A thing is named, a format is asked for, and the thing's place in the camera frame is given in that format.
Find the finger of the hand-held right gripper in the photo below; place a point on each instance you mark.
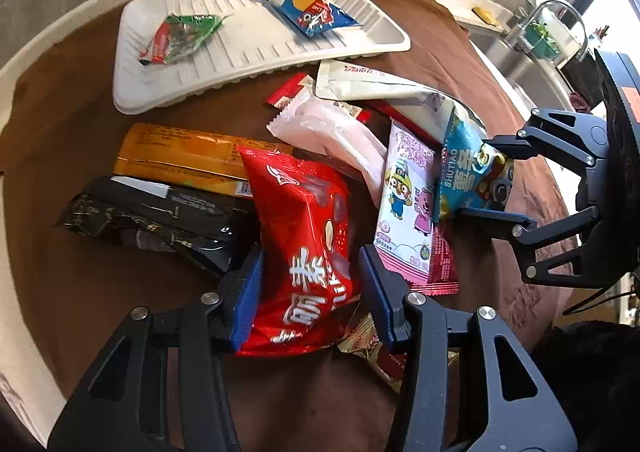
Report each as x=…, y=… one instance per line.
x=530, y=237
x=560, y=137

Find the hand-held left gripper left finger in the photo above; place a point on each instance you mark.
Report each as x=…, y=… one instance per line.
x=250, y=297

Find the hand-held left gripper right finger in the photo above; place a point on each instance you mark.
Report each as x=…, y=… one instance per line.
x=375, y=292

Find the gold snack packet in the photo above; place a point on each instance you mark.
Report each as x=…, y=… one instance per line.
x=367, y=342

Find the large red snack bag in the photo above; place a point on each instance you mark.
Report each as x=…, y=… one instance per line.
x=300, y=232

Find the blue chips bag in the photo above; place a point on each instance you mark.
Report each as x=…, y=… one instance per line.
x=465, y=177

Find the orange snack packet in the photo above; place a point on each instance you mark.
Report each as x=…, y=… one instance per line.
x=170, y=152

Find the white pink snack packet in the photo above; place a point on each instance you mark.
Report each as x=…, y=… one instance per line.
x=330, y=132

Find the beige foil pouch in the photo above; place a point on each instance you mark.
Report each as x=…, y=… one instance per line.
x=380, y=85

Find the white ribbed tray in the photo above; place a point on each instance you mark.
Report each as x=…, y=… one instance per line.
x=240, y=52

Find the dark red cloth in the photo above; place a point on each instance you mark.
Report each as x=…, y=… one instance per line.
x=581, y=102

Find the steel sink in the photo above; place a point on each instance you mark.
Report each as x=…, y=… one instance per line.
x=530, y=77

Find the green plant pots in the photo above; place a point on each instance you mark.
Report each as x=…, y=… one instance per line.
x=542, y=40

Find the pink cartoon snack packet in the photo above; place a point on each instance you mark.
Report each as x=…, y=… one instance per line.
x=405, y=192

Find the chrome faucet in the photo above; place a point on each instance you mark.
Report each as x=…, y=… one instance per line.
x=516, y=32

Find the black snack packet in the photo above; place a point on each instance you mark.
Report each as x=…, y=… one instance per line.
x=150, y=217

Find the yellow sponge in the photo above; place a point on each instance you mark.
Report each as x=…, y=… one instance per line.
x=486, y=16

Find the brown tablecloth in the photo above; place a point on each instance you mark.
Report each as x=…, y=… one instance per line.
x=100, y=307

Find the red stick packet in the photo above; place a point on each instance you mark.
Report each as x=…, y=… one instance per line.
x=387, y=110

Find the small red white-label packet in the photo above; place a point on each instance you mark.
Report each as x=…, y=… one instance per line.
x=287, y=91

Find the green and red snack packet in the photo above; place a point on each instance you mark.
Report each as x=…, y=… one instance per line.
x=180, y=35

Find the blue and yellow snack packet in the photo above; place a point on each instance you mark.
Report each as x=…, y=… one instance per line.
x=310, y=12

